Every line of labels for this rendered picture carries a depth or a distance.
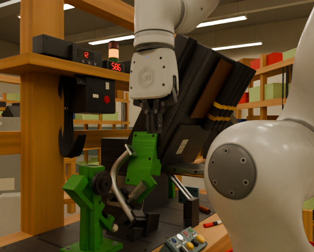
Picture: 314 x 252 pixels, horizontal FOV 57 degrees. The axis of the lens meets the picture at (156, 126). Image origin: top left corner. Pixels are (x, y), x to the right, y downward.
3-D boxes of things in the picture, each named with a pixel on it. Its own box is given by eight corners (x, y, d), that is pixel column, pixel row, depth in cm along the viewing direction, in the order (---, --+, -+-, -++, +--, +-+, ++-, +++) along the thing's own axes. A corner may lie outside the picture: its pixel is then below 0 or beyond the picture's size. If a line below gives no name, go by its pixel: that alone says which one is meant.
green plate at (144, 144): (160, 189, 113) (168, 136, 117) (148, 187, 106) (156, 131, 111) (137, 185, 119) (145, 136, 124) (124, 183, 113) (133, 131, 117)
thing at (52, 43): (76, 60, 117) (76, 43, 117) (43, 52, 105) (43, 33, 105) (65, 62, 121) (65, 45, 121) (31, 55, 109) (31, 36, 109)
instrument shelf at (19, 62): (174, 90, 169) (174, 83, 169) (28, 63, 95) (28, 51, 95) (140, 93, 183) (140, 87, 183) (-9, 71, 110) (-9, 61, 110)
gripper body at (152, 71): (123, 46, 61) (123, 99, 61) (164, 37, 55) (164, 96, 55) (145, 53, 67) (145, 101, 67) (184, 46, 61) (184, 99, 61)
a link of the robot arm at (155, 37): (124, 35, 60) (124, 49, 60) (159, 26, 55) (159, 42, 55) (148, 44, 67) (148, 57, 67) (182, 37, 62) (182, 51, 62)
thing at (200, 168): (225, 173, 120) (225, 165, 120) (209, 179, 107) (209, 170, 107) (149, 165, 143) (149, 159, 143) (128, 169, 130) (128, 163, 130)
